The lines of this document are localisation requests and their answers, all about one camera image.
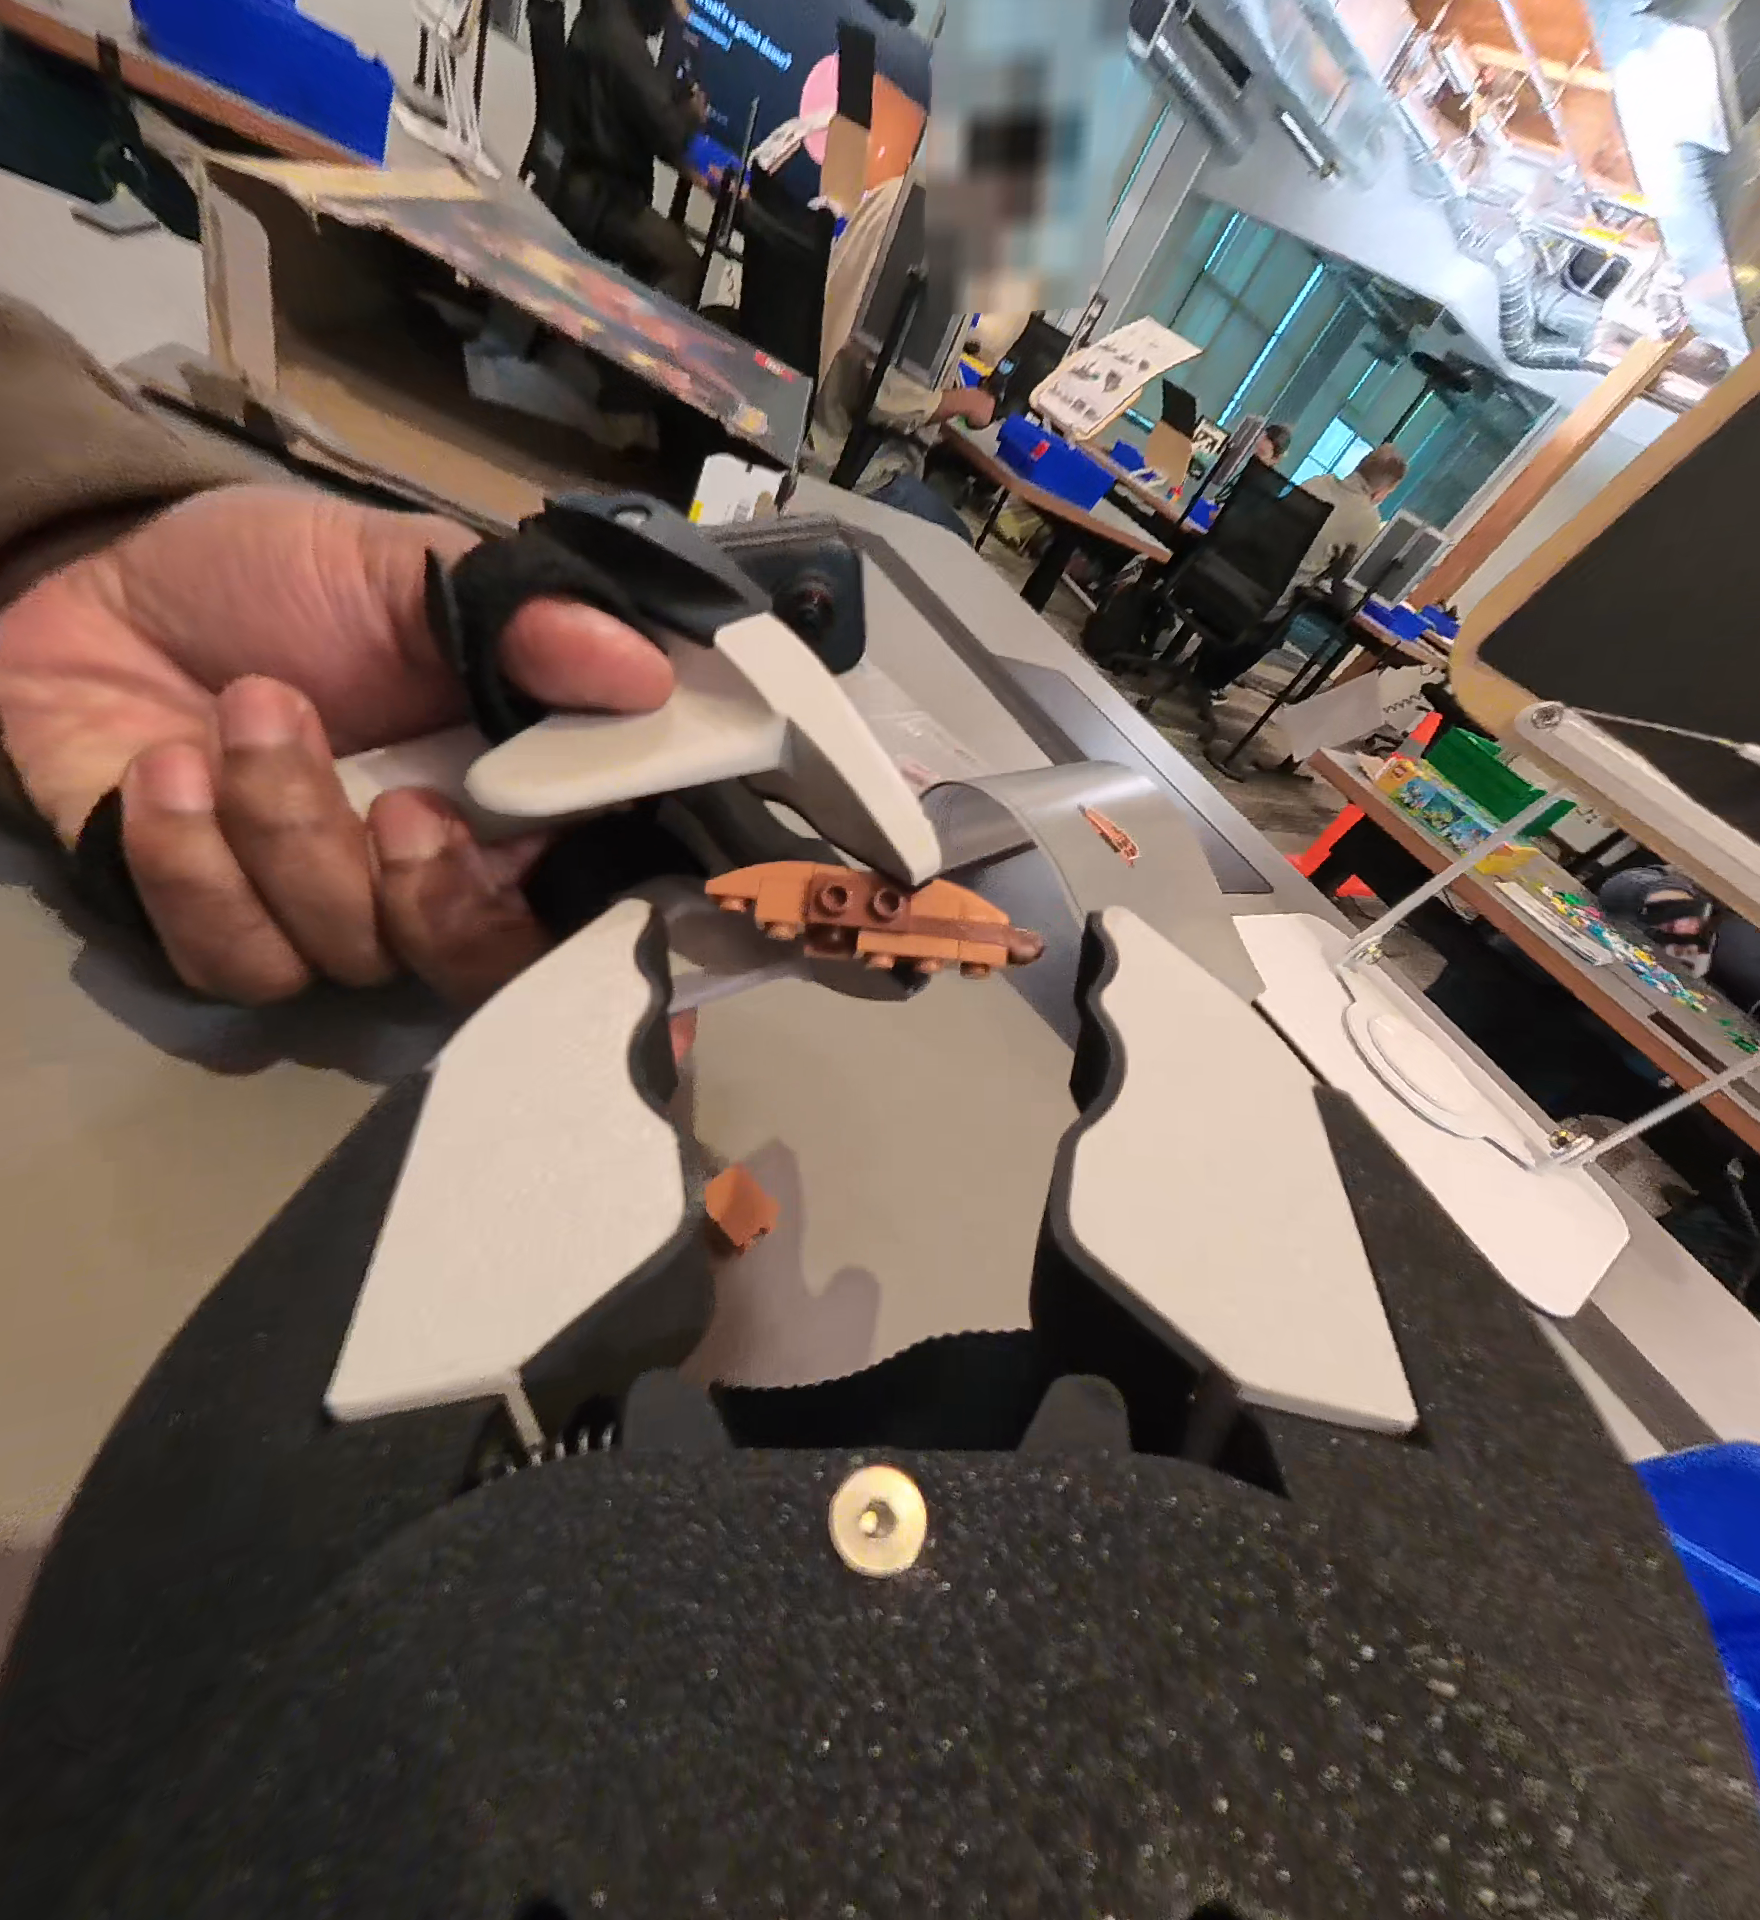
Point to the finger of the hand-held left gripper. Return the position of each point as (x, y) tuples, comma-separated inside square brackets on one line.
[(700, 733)]

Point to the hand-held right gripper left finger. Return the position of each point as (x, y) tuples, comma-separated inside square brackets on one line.
[(534, 1185)]

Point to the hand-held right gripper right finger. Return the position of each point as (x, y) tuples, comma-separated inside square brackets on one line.
[(1224, 1201)]

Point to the small orange square brick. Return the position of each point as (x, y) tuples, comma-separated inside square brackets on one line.
[(734, 1206)]

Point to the brown brick assembly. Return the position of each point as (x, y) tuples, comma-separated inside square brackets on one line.
[(865, 916)]

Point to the brick instruction booklet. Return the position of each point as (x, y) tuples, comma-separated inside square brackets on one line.
[(1122, 766)]

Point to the grey desk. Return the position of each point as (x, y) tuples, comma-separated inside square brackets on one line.
[(101, 1201)]

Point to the person's left hand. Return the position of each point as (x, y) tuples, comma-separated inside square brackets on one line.
[(223, 689)]

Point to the brick set box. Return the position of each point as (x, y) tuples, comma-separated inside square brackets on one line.
[(522, 269)]

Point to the stack of blue bins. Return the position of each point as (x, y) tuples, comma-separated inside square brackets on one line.
[(1053, 457)]

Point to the wooden office table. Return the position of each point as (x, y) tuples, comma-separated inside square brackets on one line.
[(1076, 508)]

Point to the green box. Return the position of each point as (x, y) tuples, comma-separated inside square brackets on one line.
[(1481, 772)]

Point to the white board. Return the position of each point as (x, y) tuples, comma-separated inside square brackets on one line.
[(1115, 374)]

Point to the black office chair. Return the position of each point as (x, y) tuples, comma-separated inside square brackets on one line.
[(1257, 541)]

